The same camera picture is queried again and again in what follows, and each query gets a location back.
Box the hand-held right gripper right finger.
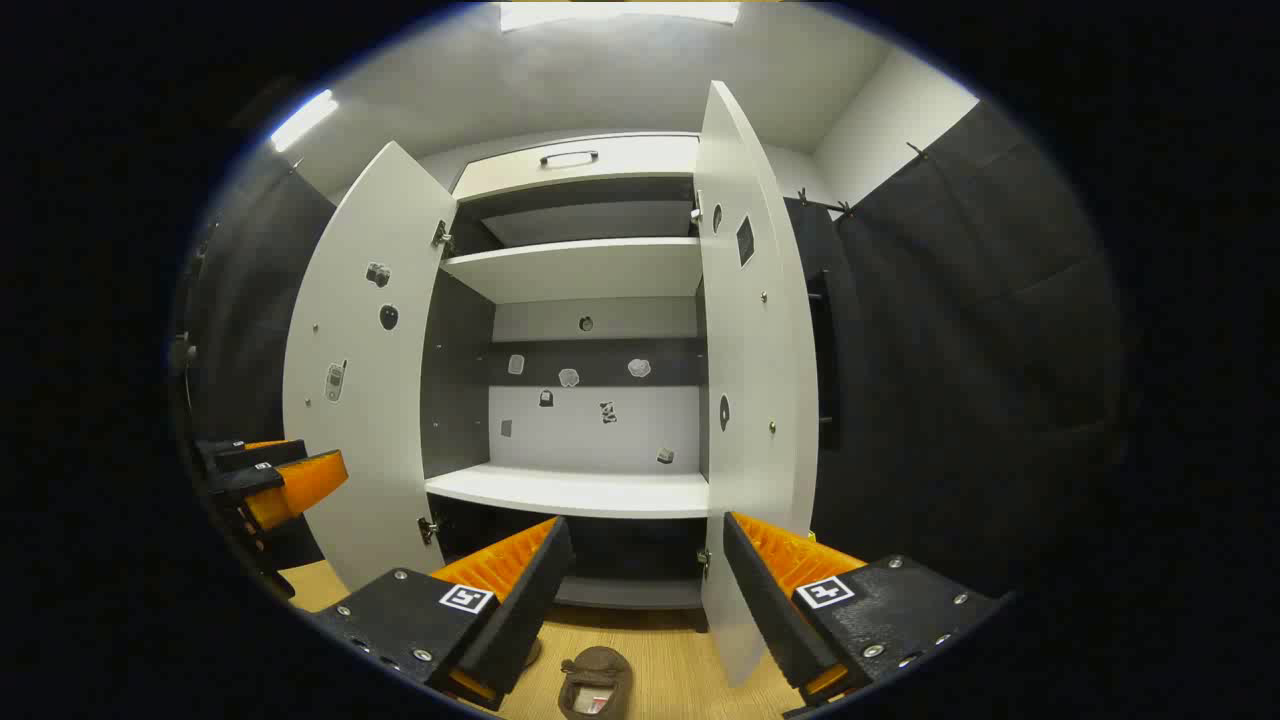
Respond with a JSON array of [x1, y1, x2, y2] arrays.
[[722, 510, 1009, 696]]

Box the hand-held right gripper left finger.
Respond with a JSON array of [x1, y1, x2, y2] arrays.
[[308, 515, 577, 713]]

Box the brown fuzzy shoe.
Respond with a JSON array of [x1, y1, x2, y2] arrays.
[[557, 646, 634, 720]]

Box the black door handle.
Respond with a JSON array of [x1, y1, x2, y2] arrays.
[[806, 268, 843, 453]]

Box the black backdrop cloth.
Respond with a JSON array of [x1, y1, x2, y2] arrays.
[[180, 100, 1133, 606]]

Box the narrow ceiling light strip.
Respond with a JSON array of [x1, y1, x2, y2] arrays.
[[269, 89, 340, 153]]

